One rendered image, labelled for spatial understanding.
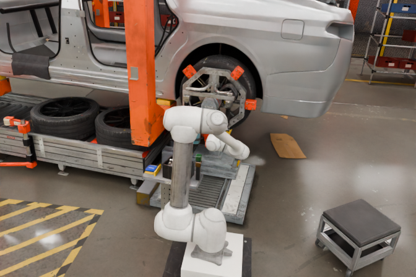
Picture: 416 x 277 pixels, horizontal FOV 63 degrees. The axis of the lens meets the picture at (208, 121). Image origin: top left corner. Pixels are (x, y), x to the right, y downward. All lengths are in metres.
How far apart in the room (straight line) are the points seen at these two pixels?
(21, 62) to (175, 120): 2.52
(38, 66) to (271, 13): 2.31
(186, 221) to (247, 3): 1.73
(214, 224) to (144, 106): 1.19
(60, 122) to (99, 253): 1.36
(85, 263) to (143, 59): 1.48
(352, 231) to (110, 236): 1.73
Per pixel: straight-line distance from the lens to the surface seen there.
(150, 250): 2.66
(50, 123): 3.52
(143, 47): 2.54
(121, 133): 3.14
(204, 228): 1.89
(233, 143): 2.06
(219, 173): 3.21
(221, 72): 2.78
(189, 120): 1.66
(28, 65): 3.87
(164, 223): 1.91
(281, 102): 2.96
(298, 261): 2.71
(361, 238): 2.52
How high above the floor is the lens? 1.90
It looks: 25 degrees down
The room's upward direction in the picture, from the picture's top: 3 degrees clockwise
